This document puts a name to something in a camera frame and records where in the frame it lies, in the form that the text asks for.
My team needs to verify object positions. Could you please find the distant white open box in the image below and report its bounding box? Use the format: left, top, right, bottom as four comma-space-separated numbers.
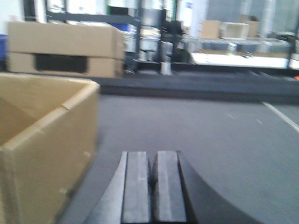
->
220, 22, 249, 40

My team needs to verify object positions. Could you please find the large closed cardboard box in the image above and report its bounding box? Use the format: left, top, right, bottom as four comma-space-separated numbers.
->
7, 21, 125, 78

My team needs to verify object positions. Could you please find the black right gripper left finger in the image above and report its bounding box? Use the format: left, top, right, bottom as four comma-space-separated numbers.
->
86, 151, 151, 224

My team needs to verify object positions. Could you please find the dark metal storage rack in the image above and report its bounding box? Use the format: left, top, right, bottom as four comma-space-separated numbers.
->
44, 1, 182, 77

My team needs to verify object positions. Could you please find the distant cardboard box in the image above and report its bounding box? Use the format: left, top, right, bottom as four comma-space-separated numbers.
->
200, 20, 222, 39

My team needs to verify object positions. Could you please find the grey conveyor belt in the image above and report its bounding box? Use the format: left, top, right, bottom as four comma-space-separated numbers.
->
60, 77, 299, 224

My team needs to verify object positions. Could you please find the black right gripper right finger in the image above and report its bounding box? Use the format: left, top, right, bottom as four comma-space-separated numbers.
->
152, 151, 260, 224

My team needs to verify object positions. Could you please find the brown cardboard carton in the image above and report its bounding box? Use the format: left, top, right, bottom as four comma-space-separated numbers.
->
0, 73, 100, 224

